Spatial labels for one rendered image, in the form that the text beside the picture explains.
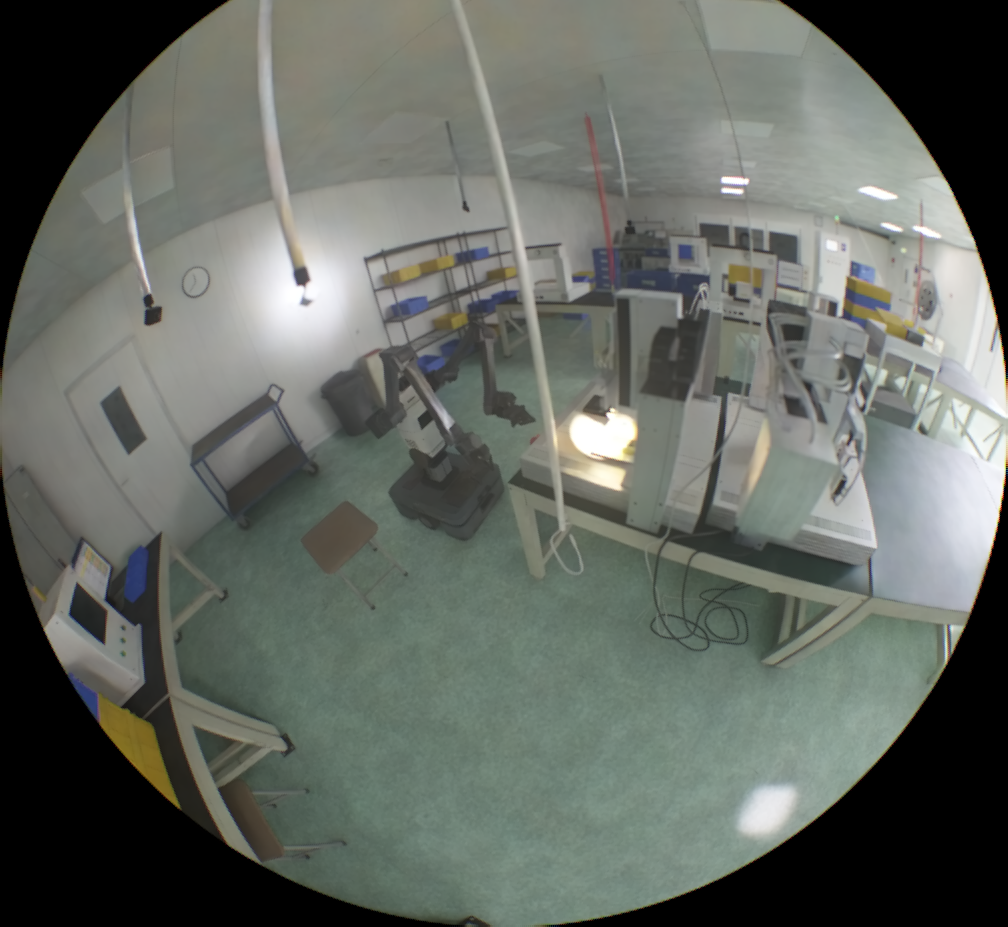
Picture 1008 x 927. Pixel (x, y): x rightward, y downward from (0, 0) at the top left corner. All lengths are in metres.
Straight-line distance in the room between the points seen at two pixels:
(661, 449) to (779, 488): 0.31
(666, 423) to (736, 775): 1.58
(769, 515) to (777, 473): 0.12
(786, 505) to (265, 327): 3.81
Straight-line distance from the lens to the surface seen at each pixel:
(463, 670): 1.68
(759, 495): 0.73
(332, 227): 3.98
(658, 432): 0.77
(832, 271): 6.72
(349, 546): 1.68
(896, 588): 1.40
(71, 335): 3.97
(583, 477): 1.03
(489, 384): 1.50
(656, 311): 0.78
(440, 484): 1.98
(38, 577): 3.51
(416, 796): 1.75
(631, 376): 0.86
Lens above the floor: 1.57
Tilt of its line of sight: 33 degrees down
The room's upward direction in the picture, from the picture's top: 12 degrees counter-clockwise
